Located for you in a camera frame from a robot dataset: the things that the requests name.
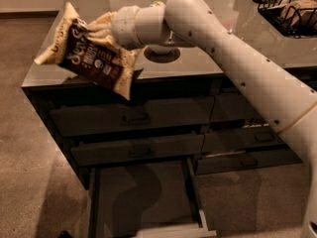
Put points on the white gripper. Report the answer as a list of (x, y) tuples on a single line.
[(123, 26)]

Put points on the brown sea salt chip bag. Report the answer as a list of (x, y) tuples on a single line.
[(71, 49)]

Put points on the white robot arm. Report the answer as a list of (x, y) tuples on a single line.
[(288, 105)]

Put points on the green chip bag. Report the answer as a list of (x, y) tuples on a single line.
[(157, 4)]

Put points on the top left drawer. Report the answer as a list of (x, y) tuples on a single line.
[(110, 118)]

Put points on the middle left drawer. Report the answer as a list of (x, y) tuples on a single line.
[(133, 150)]

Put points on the top right drawer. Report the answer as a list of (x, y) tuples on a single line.
[(232, 106)]

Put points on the open bottom left drawer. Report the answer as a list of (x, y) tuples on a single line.
[(147, 200)]

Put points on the brown snack bag in basket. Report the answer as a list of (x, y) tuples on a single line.
[(300, 13)]

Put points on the bottom right drawer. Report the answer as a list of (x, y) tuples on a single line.
[(246, 161)]

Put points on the white ceramic bowl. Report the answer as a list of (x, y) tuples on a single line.
[(160, 50)]

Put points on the dark kitchen island cabinet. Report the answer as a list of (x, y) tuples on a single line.
[(185, 72)]

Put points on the black wire basket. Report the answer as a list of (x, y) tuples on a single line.
[(271, 9)]

